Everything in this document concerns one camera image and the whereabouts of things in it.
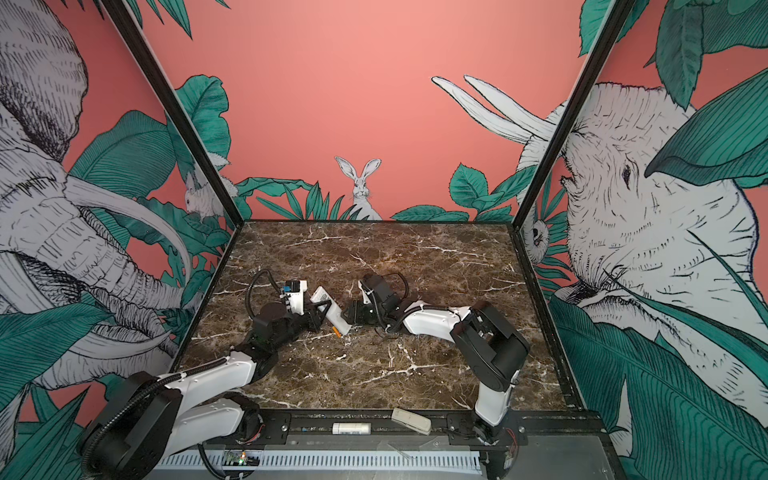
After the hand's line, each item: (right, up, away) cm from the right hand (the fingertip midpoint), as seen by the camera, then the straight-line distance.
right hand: (341, 314), depth 85 cm
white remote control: (-2, -1, +1) cm, 2 cm away
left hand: (-3, +5, -2) cm, 6 cm away
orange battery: (-2, -7, +5) cm, 9 cm away
